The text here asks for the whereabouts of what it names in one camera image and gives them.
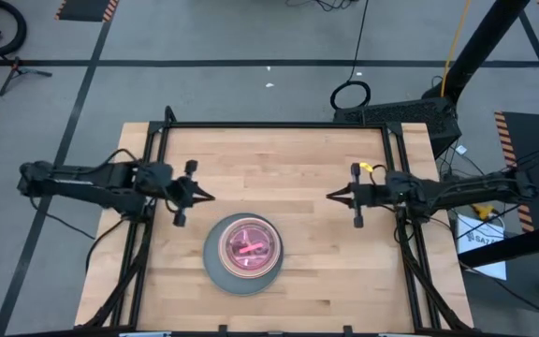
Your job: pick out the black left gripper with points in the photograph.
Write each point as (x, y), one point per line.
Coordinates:
(183, 194)

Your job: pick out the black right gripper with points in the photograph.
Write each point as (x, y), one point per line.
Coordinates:
(370, 194)

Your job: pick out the pink translucent plastic plate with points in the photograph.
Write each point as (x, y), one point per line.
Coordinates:
(251, 234)

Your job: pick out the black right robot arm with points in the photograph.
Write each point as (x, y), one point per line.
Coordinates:
(475, 189)

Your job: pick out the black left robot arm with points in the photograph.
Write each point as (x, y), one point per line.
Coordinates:
(87, 185)

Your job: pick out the large grey plastic plate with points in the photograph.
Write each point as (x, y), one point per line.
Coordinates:
(213, 267)

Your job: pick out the white printed paper sheet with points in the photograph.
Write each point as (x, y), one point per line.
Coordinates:
(477, 229)

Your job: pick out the yellow plug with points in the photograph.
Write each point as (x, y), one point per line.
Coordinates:
(484, 211)

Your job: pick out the black metal beam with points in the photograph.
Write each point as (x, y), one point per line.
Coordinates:
(522, 243)

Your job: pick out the black tripod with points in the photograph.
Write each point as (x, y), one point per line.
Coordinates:
(17, 72)

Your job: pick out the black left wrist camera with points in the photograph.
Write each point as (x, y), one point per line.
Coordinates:
(155, 177)

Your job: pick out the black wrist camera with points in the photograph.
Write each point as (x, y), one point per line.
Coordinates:
(155, 177)
(400, 187)

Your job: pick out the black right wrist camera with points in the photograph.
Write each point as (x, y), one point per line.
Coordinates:
(400, 187)

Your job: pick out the black aluminium table frame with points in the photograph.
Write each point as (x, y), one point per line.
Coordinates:
(274, 125)

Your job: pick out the black camera stand pole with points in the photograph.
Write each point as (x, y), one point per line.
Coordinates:
(480, 42)

